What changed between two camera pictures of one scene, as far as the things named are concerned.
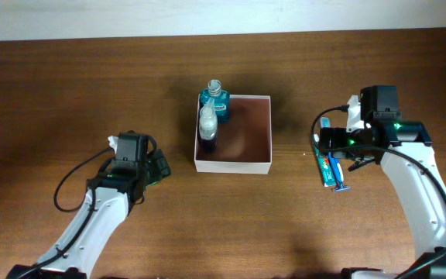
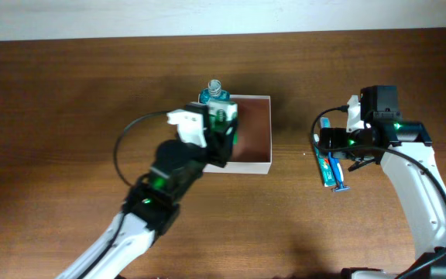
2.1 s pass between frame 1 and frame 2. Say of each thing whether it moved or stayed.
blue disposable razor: stayed
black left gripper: moved
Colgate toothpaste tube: stayed
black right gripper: stayed
